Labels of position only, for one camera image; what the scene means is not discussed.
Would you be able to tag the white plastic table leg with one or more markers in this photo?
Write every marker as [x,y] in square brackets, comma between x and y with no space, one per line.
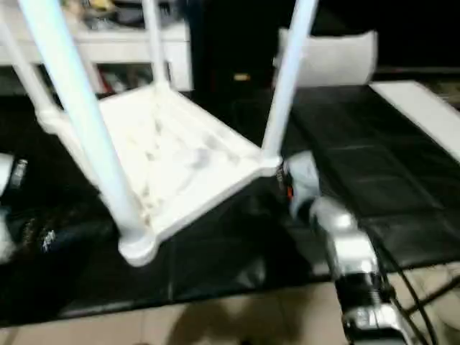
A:
[79,108]
[25,72]
[156,43]
[287,82]

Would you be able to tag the white plastic table top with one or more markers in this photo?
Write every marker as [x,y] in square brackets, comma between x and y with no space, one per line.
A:
[179,143]

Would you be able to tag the white flat board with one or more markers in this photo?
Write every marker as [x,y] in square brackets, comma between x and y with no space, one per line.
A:
[413,104]

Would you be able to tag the black cabinet gold label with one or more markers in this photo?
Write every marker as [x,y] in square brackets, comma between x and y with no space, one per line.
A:
[223,43]

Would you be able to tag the red bottle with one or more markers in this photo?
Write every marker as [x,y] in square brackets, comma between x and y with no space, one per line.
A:
[106,82]

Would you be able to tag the black floor bar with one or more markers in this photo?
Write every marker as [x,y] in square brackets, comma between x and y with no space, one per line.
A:
[435,295]

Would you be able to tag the white cabinet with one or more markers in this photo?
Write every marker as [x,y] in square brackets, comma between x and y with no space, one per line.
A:
[108,43]

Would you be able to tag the dark helmet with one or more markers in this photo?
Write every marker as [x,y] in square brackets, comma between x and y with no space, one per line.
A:
[122,14]

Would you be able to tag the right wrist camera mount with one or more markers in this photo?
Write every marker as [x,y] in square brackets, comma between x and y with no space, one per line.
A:
[303,172]

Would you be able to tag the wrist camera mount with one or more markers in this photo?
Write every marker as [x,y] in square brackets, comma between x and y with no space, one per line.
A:
[303,172]
[4,172]

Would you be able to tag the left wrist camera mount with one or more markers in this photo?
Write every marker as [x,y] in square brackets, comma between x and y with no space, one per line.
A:
[4,172]

